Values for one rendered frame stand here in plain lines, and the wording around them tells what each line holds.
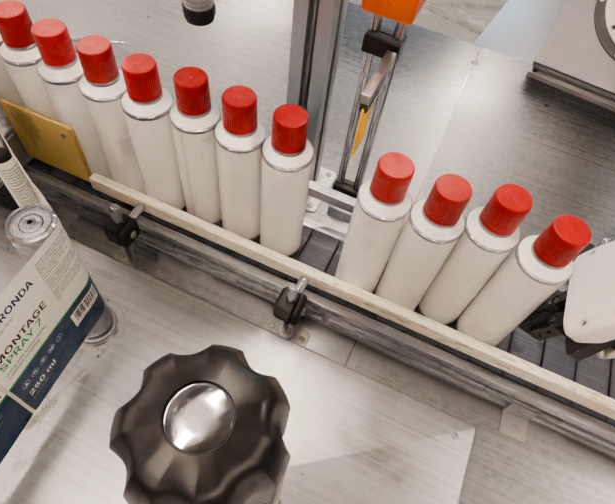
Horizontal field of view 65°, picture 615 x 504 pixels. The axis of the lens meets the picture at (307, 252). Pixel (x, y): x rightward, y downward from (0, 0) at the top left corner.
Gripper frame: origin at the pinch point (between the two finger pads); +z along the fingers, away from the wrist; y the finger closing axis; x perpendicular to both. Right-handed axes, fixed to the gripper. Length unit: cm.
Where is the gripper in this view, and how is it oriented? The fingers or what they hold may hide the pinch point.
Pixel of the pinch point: (543, 322)
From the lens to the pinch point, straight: 57.2
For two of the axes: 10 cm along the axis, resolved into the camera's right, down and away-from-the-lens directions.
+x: 8.2, 5.6, 1.4
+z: -4.0, 3.8, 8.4
